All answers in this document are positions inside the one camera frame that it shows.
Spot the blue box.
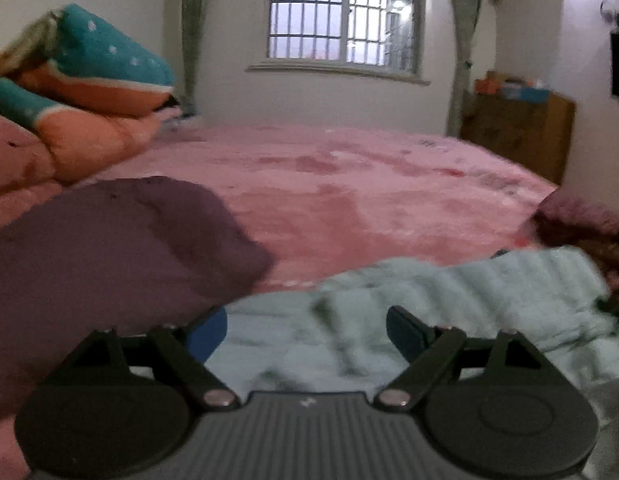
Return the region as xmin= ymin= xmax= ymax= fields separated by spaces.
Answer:
xmin=499 ymin=81 xmax=551 ymax=104

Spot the pink plush bed blanket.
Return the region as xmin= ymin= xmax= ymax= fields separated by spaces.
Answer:
xmin=0 ymin=110 xmax=561 ymax=480

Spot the light green knitted garment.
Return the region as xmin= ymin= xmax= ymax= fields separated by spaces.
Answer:
xmin=204 ymin=247 xmax=616 ymax=403

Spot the barred window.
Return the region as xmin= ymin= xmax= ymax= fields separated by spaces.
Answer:
xmin=246 ymin=0 xmax=433 ymax=86

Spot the teal and orange dotted pillow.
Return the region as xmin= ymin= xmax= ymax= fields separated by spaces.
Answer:
xmin=0 ymin=76 xmax=163 ymax=184
xmin=12 ymin=3 xmax=179 ymax=119

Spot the purple cloth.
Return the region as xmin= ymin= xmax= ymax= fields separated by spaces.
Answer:
xmin=0 ymin=176 xmax=276 ymax=423

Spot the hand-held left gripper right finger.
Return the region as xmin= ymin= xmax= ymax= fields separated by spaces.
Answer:
xmin=373 ymin=305 xmax=553 ymax=412

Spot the orange box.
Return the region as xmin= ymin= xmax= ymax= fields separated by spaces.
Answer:
xmin=476 ymin=71 xmax=501 ymax=96

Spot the grey green curtain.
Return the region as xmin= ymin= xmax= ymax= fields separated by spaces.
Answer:
xmin=181 ymin=0 xmax=209 ymax=117
xmin=443 ymin=0 xmax=486 ymax=137

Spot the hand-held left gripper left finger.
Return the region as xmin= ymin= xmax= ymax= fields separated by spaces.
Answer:
xmin=54 ymin=305 xmax=243 ymax=412

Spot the dark red fleece blanket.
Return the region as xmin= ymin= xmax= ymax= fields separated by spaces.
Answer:
xmin=532 ymin=194 xmax=619 ymax=292

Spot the wooden cabinet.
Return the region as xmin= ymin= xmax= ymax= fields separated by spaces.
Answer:
xmin=459 ymin=89 xmax=577 ymax=186

